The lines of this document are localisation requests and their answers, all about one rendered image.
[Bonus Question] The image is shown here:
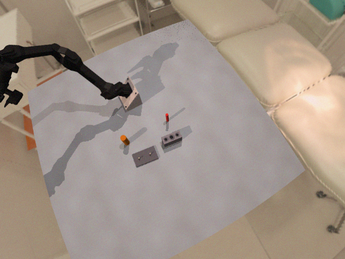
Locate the orange cylinder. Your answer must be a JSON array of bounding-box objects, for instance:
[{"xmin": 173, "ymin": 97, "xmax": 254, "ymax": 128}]
[{"xmin": 120, "ymin": 135, "xmax": 129, "ymax": 145}]

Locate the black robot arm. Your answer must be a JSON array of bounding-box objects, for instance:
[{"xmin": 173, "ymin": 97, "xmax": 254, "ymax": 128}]
[{"xmin": 0, "ymin": 43, "xmax": 133, "ymax": 100}]

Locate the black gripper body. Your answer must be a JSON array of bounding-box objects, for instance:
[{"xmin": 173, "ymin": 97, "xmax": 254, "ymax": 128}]
[{"xmin": 0, "ymin": 77, "xmax": 23, "ymax": 105}]

